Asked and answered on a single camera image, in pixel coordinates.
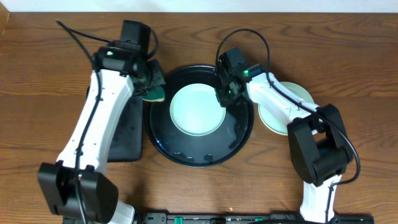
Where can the light green plate bottom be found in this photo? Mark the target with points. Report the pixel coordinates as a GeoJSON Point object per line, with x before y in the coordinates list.
{"type": "Point", "coordinates": [270, 121]}

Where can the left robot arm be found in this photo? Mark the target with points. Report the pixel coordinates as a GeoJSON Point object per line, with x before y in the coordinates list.
{"type": "Point", "coordinates": [76, 186]}

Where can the rectangular black tray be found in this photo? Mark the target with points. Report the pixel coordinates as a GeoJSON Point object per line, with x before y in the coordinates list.
{"type": "Point", "coordinates": [126, 144]}

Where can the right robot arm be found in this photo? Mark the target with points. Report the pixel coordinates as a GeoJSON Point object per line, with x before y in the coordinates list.
{"type": "Point", "coordinates": [319, 147]}

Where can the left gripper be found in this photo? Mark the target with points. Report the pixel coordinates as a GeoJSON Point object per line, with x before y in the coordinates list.
{"type": "Point", "coordinates": [154, 76]}

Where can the light green plate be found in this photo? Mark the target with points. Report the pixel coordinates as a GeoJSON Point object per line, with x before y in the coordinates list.
{"type": "Point", "coordinates": [195, 110]}
{"type": "Point", "coordinates": [270, 121]}

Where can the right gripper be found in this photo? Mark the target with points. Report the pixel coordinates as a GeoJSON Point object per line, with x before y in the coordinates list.
{"type": "Point", "coordinates": [224, 100]}

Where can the round black tray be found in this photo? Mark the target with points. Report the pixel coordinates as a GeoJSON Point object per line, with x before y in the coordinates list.
{"type": "Point", "coordinates": [197, 151]}

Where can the light green plate top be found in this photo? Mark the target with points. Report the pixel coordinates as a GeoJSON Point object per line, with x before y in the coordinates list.
{"type": "Point", "coordinates": [195, 110]}

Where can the green yellow sponge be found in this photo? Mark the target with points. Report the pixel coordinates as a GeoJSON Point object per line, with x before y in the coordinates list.
{"type": "Point", "coordinates": [156, 94]}

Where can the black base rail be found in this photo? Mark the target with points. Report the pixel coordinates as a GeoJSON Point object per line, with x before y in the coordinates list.
{"type": "Point", "coordinates": [163, 218]}

